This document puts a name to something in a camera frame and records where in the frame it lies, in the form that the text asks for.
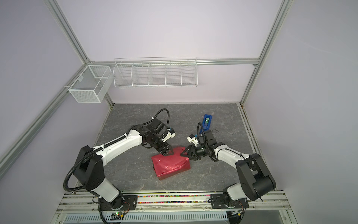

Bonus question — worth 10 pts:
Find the dark red wrapping paper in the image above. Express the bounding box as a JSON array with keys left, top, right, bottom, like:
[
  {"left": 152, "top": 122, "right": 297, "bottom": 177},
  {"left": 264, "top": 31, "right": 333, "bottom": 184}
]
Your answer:
[{"left": 151, "top": 147, "right": 191, "bottom": 180}]

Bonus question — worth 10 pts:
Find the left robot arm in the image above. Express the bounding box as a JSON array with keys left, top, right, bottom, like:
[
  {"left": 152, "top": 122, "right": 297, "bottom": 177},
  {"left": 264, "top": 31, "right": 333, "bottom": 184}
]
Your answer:
[{"left": 63, "top": 108, "right": 175, "bottom": 210}]

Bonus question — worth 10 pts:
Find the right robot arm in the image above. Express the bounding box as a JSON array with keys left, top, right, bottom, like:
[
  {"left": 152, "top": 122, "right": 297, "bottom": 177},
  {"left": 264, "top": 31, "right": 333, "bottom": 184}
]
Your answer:
[{"left": 180, "top": 123, "right": 277, "bottom": 209}]

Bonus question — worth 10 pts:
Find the blue tape dispenser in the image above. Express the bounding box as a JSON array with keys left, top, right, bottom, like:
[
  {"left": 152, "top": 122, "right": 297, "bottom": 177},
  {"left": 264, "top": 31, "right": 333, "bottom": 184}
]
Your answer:
[{"left": 202, "top": 114, "right": 212, "bottom": 131}]

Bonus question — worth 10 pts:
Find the small white mesh basket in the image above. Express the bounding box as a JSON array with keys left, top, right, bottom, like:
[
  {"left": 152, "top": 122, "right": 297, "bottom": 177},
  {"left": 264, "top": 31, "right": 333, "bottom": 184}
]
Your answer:
[{"left": 69, "top": 65, "right": 114, "bottom": 103}]

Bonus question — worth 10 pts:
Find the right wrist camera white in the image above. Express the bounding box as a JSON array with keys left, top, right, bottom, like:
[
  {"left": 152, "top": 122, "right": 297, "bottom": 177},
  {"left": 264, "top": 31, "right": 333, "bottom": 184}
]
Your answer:
[{"left": 187, "top": 134, "right": 199, "bottom": 147}]

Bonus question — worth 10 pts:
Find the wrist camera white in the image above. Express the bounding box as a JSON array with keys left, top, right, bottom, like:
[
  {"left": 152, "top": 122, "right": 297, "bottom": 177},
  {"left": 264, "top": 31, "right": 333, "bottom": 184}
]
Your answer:
[
  {"left": 187, "top": 134, "right": 199, "bottom": 147},
  {"left": 162, "top": 128, "right": 176, "bottom": 142}
]

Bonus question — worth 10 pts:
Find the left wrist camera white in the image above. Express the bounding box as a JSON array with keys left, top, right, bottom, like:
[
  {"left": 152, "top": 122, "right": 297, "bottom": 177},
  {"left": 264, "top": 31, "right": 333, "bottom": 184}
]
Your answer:
[{"left": 162, "top": 128, "right": 176, "bottom": 142}]

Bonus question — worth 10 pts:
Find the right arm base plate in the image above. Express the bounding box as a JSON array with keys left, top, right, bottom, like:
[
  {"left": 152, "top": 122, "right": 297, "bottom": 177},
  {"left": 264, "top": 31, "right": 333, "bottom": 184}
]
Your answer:
[{"left": 208, "top": 193, "right": 249, "bottom": 209}]

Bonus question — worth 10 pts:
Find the white slotted cable duct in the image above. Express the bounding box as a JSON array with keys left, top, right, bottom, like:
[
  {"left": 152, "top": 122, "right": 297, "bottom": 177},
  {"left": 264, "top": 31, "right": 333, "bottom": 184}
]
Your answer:
[{"left": 63, "top": 211, "right": 228, "bottom": 224}]

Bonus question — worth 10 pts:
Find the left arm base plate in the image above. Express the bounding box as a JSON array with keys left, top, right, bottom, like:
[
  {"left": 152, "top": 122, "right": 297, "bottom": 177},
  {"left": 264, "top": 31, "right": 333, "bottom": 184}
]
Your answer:
[{"left": 98, "top": 195, "right": 138, "bottom": 211}]

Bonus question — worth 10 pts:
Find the long white wire basket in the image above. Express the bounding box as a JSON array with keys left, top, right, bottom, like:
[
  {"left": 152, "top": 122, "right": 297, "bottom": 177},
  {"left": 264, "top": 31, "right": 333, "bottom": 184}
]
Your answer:
[{"left": 113, "top": 57, "right": 198, "bottom": 88}]

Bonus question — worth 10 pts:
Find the aluminium front rail frame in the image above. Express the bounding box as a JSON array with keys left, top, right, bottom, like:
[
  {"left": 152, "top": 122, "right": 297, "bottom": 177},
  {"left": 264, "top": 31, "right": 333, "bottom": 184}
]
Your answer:
[{"left": 51, "top": 191, "right": 297, "bottom": 224}]

